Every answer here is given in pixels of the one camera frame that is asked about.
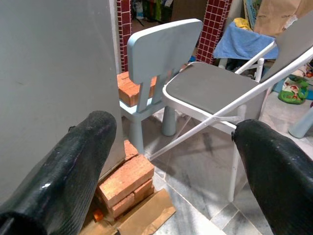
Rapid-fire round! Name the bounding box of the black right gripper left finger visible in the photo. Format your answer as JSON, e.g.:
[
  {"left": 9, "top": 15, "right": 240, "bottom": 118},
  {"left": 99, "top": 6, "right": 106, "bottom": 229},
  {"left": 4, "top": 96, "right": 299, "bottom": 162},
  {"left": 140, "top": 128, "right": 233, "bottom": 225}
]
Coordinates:
[{"left": 0, "top": 110, "right": 117, "bottom": 235}]

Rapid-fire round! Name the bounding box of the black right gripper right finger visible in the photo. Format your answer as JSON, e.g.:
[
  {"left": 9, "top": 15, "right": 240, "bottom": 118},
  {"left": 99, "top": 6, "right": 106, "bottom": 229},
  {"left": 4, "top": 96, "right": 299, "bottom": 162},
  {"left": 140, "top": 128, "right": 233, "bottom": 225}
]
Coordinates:
[{"left": 231, "top": 119, "right": 313, "bottom": 235}]

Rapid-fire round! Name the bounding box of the white fridge door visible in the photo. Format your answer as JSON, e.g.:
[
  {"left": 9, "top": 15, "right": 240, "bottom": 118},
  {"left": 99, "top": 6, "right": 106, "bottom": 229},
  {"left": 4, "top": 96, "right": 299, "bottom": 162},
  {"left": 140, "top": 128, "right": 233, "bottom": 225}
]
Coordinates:
[{"left": 0, "top": 0, "right": 127, "bottom": 204}]

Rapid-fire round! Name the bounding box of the light blue plastic furniture leg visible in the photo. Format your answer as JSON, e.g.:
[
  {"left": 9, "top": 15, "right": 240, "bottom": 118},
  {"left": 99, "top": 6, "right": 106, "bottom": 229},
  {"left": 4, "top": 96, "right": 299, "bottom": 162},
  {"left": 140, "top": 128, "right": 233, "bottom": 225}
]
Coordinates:
[{"left": 288, "top": 115, "right": 313, "bottom": 139}]

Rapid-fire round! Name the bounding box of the red brick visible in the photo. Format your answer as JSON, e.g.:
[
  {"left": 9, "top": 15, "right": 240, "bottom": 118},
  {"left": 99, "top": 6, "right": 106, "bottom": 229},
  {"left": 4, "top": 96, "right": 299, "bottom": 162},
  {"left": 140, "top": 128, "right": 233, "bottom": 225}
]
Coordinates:
[
  {"left": 116, "top": 71, "right": 157, "bottom": 108},
  {"left": 123, "top": 139, "right": 139, "bottom": 161},
  {"left": 97, "top": 154, "right": 155, "bottom": 209},
  {"left": 133, "top": 178, "right": 155, "bottom": 204},
  {"left": 107, "top": 193, "right": 135, "bottom": 218}
]

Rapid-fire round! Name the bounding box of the green printed bag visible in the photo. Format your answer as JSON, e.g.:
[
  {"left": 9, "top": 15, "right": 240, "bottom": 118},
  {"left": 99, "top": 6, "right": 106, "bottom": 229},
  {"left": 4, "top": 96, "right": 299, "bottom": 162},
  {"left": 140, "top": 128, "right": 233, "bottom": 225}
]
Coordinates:
[{"left": 277, "top": 75, "right": 310, "bottom": 105}]

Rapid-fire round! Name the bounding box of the brown cardboard sheet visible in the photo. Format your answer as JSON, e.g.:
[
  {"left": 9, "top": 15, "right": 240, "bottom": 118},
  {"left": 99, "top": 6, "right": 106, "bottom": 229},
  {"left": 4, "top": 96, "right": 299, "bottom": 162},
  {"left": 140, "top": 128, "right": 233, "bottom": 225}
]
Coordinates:
[{"left": 79, "top": 188, "right": 177, "bottom": 235}]

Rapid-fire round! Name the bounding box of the white folding chair grey seat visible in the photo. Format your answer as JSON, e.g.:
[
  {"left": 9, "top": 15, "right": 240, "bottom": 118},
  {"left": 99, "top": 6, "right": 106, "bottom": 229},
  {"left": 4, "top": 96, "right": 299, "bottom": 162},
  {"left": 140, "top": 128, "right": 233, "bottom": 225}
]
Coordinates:
[{"left": 148, "top": 11, "right": 313, "bottom": 203}]

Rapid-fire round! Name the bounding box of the blue towel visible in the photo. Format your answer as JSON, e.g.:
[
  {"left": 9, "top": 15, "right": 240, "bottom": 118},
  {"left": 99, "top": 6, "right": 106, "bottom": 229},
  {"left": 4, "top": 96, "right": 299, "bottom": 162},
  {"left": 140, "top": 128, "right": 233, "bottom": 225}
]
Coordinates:
[{"left": 213, "top": 22, "right": 279, "bottom": 61}]

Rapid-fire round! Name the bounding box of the yellow cloth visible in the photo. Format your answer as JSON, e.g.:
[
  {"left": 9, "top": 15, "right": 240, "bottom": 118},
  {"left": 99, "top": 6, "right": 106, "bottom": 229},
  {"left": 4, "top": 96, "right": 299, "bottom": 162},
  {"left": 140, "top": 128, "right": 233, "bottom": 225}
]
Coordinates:
[{"left": 233, "top": 17, "right": 252, "bottom": 31}]

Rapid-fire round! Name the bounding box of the brown paper bag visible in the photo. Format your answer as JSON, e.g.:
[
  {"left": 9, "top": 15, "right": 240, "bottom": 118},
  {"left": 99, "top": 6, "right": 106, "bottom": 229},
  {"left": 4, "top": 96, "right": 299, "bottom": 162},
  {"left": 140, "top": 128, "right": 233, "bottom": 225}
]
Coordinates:
[{"left": 253, "top": 0, "right": 313, "bottom": 37}]

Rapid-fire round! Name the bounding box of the narrow red tiled pillar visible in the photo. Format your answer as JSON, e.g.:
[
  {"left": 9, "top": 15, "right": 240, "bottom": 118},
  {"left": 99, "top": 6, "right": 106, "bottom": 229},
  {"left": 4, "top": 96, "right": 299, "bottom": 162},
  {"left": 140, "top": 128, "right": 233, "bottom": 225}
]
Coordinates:
[{"left": 116, "top": 0, "right": 133, "bottom": 73}]

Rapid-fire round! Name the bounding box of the light blue plastic kids chair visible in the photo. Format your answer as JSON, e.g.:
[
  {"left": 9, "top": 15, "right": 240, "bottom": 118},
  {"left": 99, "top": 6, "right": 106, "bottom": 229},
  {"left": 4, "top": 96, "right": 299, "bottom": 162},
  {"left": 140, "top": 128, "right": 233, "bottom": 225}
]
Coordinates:
[{"left": 119, "top": 19, "right": 203, "bottom": 154}]

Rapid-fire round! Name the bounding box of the wide red tiled pillar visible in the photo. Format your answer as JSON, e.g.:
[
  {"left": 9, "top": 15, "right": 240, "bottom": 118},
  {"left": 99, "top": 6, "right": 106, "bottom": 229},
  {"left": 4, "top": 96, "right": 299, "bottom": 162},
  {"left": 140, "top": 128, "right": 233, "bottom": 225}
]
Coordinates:
[{"left": 195, "top": 0, "right": 233, "bottom": 65}]

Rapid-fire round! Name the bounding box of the colourful printed board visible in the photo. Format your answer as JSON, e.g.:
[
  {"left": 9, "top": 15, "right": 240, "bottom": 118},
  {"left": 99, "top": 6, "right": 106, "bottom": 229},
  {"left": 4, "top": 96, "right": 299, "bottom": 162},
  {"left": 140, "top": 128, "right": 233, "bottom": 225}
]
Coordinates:
[{"left": 243, "top": 0, "right": 264, "bottom": 30}]

